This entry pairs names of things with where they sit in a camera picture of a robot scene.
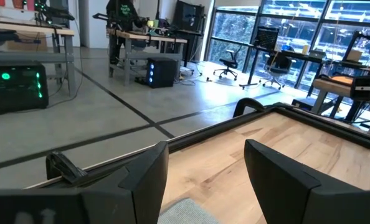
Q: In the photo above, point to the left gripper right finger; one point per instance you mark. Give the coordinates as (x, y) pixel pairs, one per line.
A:
(281, 189)

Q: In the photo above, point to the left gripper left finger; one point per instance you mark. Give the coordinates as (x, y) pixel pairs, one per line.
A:
(144, 196)

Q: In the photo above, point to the grey folded cloth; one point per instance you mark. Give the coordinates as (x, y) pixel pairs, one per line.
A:
(188, 213)

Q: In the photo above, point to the small tower blue light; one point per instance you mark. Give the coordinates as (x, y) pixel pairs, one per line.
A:
(301, 104)

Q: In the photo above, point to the wooden workbench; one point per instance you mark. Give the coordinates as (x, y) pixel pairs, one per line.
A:
(154, 38)
(331, 85)
(26, 29)

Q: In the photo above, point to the black office chair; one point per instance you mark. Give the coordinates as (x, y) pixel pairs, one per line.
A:
(278, 67)
(228, 63)

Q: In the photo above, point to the computer tower blue lights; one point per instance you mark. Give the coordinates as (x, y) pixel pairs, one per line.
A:
(163, 73)

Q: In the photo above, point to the black standing desk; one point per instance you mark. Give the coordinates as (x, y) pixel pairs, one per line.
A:
(253, 67)

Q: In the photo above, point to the black desk monitor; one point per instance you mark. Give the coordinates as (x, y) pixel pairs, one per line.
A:
(267, 38)

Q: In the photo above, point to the computer tower green lights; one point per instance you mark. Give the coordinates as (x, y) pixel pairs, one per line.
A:
(17, 88)

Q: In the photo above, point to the person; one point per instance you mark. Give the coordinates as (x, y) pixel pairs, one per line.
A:
(122, 15)

